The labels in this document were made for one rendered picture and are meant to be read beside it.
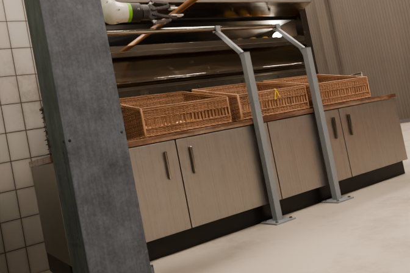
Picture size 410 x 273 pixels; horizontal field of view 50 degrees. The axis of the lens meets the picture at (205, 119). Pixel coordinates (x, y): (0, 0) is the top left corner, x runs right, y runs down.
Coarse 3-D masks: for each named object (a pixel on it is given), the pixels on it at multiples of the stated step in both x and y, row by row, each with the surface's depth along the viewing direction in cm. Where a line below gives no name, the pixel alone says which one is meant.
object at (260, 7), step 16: (128, 0) 262; (144, 0) 267; (160, 0) 273; (176, 0) 279; (208, 0) 292; (224, 0) 299; (240, 0) 306; (256, 0) 314; (272, 0) 322; (288, 0) 330; (304, 0) 339; (192, 16) 304; (208, 16) 312; (224, 16) 320; (240, 16) 328
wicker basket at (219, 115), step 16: (144, 96) 271; (160, 96) 277; (176, 96) 283; (192, 96) 277; (208, 96) 262; (224, 96) 248; (128, 112) 230; (144, 112) 219; (160, 112) 224; (176, 112) 229; (192, 112) 234; (208, 112) 265; (224, 112) 251; (128, 128) 233; (144, 128) 217; (160, 128) 223; (176, 128) 227; (192, 128) 233
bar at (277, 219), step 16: (112, 32) 229; (128, 32) 234; (144, 32) 239; (160, 32) 245; (176, 32) 251; (304, 48) 270; (256, 96) 244; (320, 96) 269; (256, 112) 242; (320, 112) 267; (256, 128) 243; (320, 128) 268; (272, 176) 242; (336, 176) 267; (272, 192) 240; (336, 192) 265; (272, 208) 242; (272, 224) 236
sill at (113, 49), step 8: (232, 40) 316; (240, 40) 320; (248, 40) 324; (256, 40) 328; (264, 40) 332; (272, 40) 336; (280, 40) 340; (112, 48) 268; (120, 48) 271; (128, 48) 273; (136, 48) 276; (144, 48) 279; (152, 48) 282; (160, 48) 285; (168, 48) 288; (176, 48) 291
